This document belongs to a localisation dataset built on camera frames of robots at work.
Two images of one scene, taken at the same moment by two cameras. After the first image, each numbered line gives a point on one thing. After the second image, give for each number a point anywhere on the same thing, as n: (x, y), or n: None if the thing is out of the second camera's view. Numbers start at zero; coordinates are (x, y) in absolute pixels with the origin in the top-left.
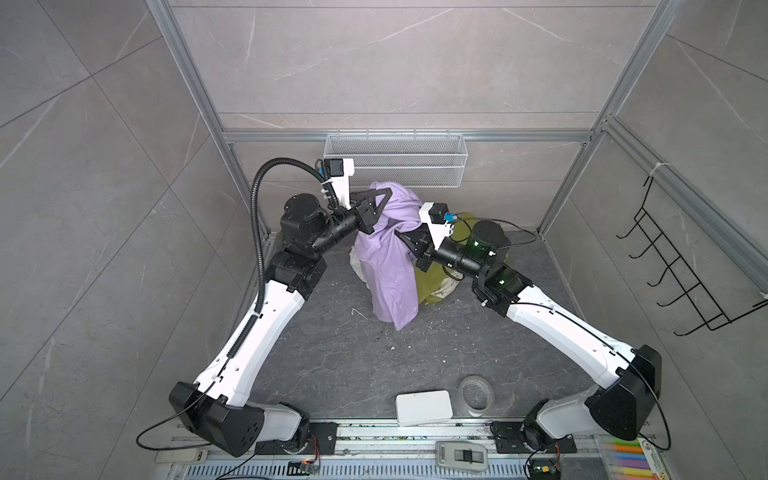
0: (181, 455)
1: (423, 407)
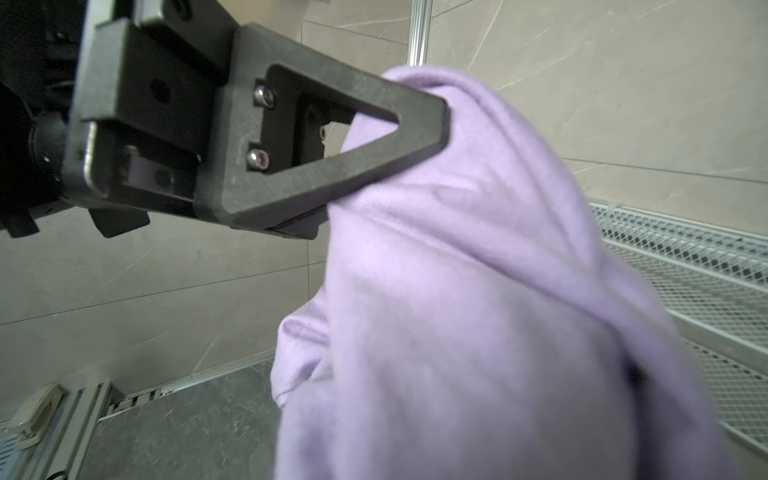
0: (32, 420)
1: None
